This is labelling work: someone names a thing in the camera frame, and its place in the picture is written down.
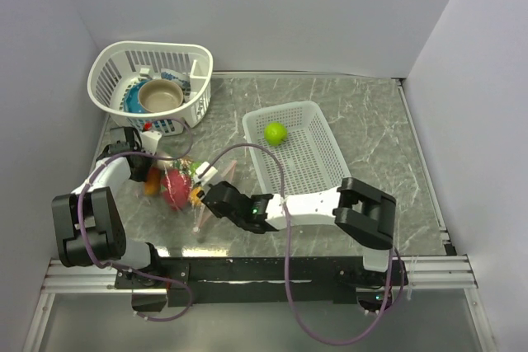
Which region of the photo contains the orange fake fruit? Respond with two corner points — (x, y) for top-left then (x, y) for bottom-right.
(188, 186), (204, 207)

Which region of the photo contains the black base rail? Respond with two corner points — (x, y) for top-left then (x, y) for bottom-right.
(114, 256), (405, 307)

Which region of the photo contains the red fake strawberry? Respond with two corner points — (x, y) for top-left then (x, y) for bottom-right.
(160, 169), (191, 210)

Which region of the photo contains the green fake apple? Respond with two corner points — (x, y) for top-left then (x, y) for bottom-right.
(264, 122), (288, 147)

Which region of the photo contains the white fake radish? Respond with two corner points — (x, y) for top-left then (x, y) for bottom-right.
(156, 153), (174, 171)

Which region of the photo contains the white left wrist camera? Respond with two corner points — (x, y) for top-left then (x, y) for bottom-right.
(139, 130), (163, 154)

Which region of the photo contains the blue patterned white dish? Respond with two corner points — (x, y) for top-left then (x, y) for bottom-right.
(160, 68), (191, 96)

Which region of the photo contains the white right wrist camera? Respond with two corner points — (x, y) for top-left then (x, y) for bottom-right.
(193, 162), (218, 185)

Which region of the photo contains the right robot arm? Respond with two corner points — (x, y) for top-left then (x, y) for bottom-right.
(198, 177), (397, 285)

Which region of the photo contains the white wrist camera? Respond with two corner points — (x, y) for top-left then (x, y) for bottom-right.
(139, 130), (163, 154)
(193, 162), (218, 185)

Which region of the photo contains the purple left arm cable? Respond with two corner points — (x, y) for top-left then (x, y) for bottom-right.
(76, 116), (195, 323)

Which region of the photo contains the clear zip top bag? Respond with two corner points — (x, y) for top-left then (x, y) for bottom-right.
(141, 156), (212, 234)

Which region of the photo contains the white slatted round basket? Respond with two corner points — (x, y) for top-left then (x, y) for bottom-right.
(87, 40), (214, 136)

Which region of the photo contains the white perforated rectangular basket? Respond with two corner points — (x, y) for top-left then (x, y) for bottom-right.
(243, 101), (351, 195)

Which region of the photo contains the beige bowl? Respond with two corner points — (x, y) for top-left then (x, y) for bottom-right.
(138, 79), (184, 113)

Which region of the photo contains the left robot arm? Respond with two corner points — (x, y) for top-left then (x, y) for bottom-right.
(51, 127), (164, 288)

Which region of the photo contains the blue plate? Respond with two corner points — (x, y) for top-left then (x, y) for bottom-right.
(123, 81), (147, 114)

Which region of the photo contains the aluminium frame rail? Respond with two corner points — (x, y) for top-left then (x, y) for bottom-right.
(41, 256), (477, 294)

